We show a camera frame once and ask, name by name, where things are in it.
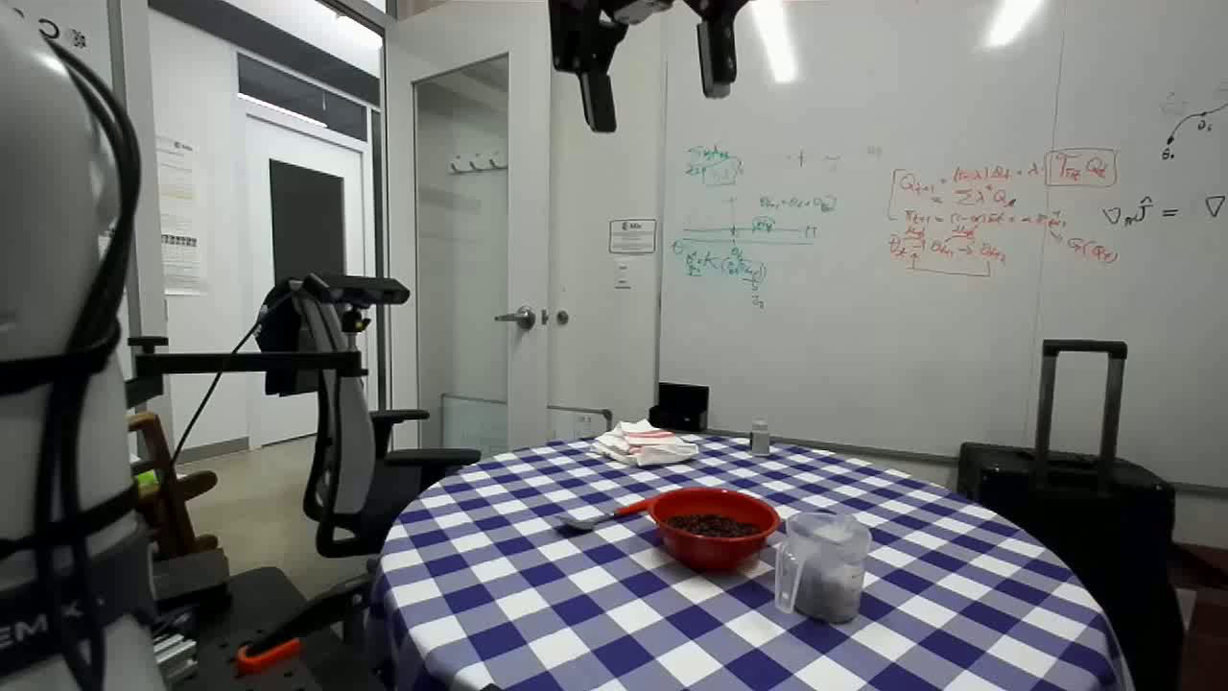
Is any red bowl with dark contents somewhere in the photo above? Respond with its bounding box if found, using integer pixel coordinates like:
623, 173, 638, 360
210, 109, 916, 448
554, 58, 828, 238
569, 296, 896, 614
640, 485, 784, 577

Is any orange-handled clamp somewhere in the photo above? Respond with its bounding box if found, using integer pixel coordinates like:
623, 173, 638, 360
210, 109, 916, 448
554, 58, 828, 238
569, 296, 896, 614
230, 634, 312, 681

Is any clear plastic measuring jug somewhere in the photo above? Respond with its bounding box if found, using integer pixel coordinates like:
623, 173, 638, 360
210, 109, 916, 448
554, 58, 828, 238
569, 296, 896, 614
773, 506, 874, 630

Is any black rolling suitcase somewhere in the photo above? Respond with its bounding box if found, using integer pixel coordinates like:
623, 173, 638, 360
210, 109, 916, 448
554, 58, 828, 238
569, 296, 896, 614
954, 334, 1182, 691

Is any wooden stand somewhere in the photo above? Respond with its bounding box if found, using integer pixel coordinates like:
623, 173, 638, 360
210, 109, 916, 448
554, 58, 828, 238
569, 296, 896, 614
127, 406, 223, 561

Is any black office chair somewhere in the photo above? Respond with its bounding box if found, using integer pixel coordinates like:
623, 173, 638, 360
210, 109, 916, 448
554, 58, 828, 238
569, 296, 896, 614
296, 271, 484, 561

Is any paper notice on wall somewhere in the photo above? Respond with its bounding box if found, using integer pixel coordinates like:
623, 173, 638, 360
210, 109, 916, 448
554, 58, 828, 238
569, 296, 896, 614
601, 215, 659, 262

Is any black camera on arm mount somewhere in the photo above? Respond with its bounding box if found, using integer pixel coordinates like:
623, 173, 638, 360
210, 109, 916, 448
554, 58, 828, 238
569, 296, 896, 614
127, 269, 416, 405

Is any small plate with food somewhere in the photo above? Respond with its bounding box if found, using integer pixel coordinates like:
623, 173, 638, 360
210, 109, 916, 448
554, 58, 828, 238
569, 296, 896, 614
592, 417, 705, 471

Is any blue white checkered tablecloth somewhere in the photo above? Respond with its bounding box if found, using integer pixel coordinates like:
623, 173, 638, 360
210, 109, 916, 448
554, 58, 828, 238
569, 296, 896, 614
371, 434, 1136, 691

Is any small black box device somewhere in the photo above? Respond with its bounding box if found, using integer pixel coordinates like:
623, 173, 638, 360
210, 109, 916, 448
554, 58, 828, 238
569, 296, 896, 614
644, 380, 713, 438

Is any red-handled metal spoon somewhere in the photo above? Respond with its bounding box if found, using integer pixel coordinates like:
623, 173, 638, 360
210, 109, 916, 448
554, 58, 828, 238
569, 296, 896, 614
558, 497, 659, 539

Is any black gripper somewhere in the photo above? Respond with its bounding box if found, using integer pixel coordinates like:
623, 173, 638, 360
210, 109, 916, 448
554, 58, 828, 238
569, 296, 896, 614
549, 0, 752, 140

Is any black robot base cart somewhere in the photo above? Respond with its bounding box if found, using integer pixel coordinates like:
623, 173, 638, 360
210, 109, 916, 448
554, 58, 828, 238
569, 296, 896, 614
150, 561, 390, 691

